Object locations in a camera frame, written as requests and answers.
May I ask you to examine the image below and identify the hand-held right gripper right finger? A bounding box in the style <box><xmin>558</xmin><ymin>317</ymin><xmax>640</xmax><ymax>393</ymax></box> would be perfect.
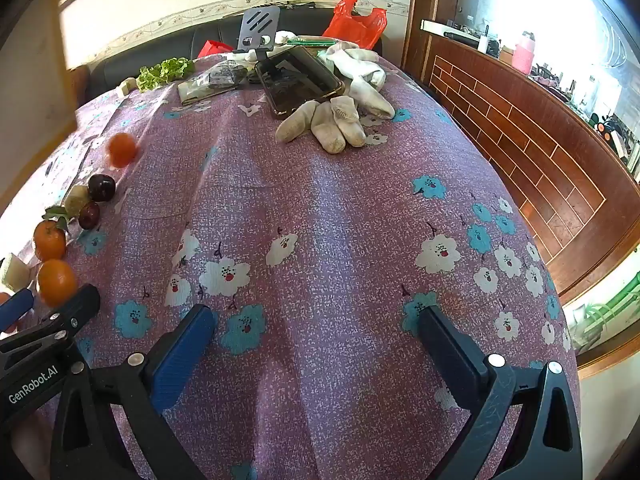
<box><xmin>417</xmin><ymin>305</ymin><xmax>584</xmax><ymax>480</ymax></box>

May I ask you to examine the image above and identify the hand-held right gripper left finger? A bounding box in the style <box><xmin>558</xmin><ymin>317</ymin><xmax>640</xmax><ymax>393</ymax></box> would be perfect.
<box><xmin>50</xmin><ymin>304</ymin><xmax>219</xmax><ymax>480</ymax></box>

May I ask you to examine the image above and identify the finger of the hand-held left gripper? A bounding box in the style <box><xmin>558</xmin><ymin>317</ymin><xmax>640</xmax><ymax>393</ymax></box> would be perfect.
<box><xmin>0</xmin><ymin>284</ymin><xmax>102</xmax><ymax>356</ymax></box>
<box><xmin>0</xmin><ymin>287</ymin><xmax>36</xmax><ymax>333</ymax></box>

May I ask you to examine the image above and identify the leafy orange mandarin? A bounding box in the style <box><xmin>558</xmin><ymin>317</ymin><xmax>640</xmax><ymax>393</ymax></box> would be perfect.
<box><xmin>32</xmin><ymin>205</ymin><xmax>71</xmax><ymax>262</ymax></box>

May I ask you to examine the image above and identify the yellow cardboard box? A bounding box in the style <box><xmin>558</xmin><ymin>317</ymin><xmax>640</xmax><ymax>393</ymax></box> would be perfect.
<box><xmin>0</xmin><ymin>0</ymin><xmax>78</xmax><ymax>221</ymax></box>

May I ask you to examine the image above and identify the purple floral tablecloth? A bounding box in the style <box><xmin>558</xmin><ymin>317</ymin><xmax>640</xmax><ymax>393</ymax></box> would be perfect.
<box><xmin>0</xmin><ymin>52</ymin><xmax>583</xmax><ymax>480</ymax></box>

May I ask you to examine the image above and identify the green lettuce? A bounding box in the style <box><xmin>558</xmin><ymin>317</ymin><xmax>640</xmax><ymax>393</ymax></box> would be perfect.
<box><xmin>136</xmin><ymin>57</ymin><xmax>196</xmax><ymax>93</ymax></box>

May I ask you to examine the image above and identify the wooden counter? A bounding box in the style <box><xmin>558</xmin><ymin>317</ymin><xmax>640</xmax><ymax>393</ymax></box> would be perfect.
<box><xmin>402</xmin><ymin>0</ymin><xmax>640</xmax><ymax>306</ymax></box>

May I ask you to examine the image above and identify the white sock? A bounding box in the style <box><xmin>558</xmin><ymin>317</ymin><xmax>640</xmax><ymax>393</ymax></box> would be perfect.
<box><xmin>330</xmin><ymin>95</ymin><xmax>368</xmax><ymax>148</ymax></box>
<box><xmin>275</xmin><ymin>100</ymin><xmax>321</xmax><ymax>143</ymax></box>
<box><xmin>345</xmin><ymin>60</ymin><xmax>396</xmax><ymax>121</ymax></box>
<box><xmin>320</xmin><ymin>42</ymin><xmax>381</xmax><ymax>78</ymax></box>
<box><xmin>310</xmin><ymin>102</ymin><xmax>347</xmax><ymax>155</ymax></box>

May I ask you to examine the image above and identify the clear plastic packet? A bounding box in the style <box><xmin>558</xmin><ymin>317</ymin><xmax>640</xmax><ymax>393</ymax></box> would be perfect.
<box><xmin>178</xmin><ymin>57</ymin><xmax>246</xmax><ymax>107</ymax></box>

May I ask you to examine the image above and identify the black leather sofa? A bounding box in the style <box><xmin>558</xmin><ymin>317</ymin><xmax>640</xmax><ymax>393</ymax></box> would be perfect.
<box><xmin>82</xmin><ymin>7</ymin><xmax>383</xmax><ymax>106</ymax></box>

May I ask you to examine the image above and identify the pink bottle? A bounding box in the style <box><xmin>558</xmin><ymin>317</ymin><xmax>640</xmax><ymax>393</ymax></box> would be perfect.
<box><xmin>511</xmin><ymin>31</ymin><xmax>537</xmax><ymax>75</ymax></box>

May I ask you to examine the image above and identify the grey slotted spatula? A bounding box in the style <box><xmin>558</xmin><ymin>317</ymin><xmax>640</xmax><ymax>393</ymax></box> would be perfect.
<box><xmin>235</xmin><ymin>6</ymin><xmax>281</xmax><ymax>61</ymax></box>

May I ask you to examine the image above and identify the red plastic bag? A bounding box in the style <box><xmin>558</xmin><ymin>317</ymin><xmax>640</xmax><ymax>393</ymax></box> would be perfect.
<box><xmin>322</xmin><ymin>0</ymin><xmax>388</xmax><ymax>51</ymax></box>

